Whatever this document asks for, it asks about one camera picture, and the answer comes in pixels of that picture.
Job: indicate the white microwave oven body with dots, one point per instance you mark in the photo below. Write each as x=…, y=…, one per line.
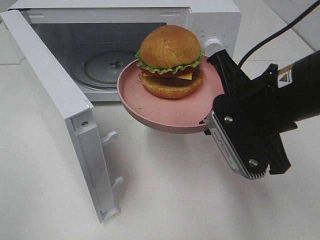
x=65, y=25

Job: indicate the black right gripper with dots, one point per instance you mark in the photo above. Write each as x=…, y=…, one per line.
x=273, y=101

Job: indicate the burger with lettuce and cheese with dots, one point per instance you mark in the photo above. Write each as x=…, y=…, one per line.
x=169, y=60

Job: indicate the upper white power knob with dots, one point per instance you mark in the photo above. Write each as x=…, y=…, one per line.
x=212, y=45

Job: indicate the pink round plate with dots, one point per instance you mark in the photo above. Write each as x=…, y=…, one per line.
x=178, y=116

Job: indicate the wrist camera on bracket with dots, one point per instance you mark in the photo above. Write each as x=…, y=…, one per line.
x=236, y=138

